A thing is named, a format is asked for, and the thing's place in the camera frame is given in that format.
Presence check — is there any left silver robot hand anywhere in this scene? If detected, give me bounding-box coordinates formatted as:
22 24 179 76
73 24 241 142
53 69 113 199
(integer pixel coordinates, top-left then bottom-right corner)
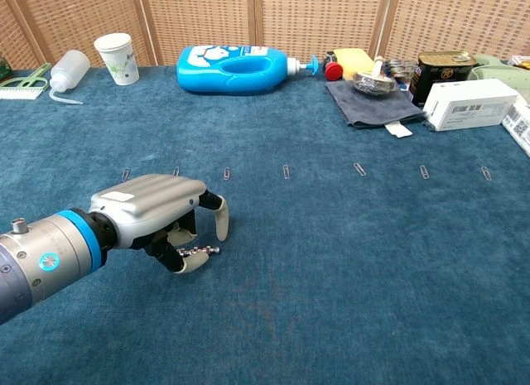
89 173 229 275

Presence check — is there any blue detergent pump bottle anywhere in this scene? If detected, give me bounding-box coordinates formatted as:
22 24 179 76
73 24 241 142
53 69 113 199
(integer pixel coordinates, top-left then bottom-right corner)
176 45 320 97

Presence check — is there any white paper cup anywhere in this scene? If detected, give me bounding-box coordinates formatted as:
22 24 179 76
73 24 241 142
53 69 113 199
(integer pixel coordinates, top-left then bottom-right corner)
93 32 141 87

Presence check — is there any white squeeze wash bottle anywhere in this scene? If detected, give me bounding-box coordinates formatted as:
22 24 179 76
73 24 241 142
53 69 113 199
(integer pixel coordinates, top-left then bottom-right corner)
48 49 91 106

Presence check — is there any blue table carpet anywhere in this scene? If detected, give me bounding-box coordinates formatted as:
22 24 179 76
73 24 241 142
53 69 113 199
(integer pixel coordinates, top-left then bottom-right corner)
0 65 530 385

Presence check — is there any green white hand brush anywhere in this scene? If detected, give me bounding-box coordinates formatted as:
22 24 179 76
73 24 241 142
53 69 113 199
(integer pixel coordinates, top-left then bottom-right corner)
0 62 53 100

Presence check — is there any wicker folding screen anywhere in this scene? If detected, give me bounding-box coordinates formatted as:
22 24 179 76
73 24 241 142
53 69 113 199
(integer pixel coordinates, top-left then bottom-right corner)
0 0 530 70

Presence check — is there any red black small bottle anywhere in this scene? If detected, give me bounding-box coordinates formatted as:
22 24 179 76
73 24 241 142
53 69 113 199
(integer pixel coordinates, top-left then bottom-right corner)
323 51 345 82

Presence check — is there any grey microfibre cloth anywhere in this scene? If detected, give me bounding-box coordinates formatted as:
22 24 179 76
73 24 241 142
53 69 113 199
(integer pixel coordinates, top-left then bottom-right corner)
325 79 427 138

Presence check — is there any yellow sponge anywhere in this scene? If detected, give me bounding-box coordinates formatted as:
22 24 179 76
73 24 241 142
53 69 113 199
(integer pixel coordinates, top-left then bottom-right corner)
333 48 376 82

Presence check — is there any binder clips pack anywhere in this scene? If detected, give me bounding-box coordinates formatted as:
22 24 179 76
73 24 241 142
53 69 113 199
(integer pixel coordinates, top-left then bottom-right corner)
383 58 420 92

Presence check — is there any gold black meat tin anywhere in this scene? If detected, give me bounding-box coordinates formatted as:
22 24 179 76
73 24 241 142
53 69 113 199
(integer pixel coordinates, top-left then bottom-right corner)
411 51 478 108

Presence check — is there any white cardboard box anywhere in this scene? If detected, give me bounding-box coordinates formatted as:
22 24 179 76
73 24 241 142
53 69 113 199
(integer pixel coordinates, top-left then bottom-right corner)
422 78 518 132

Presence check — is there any sage green plastic scoop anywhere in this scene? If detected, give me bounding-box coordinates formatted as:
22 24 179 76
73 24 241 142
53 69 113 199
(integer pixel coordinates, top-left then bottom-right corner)
467 53 530 96

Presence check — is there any long pastel tissue pack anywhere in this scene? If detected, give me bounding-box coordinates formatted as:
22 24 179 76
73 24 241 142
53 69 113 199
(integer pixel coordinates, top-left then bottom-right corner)
500 103 530 158

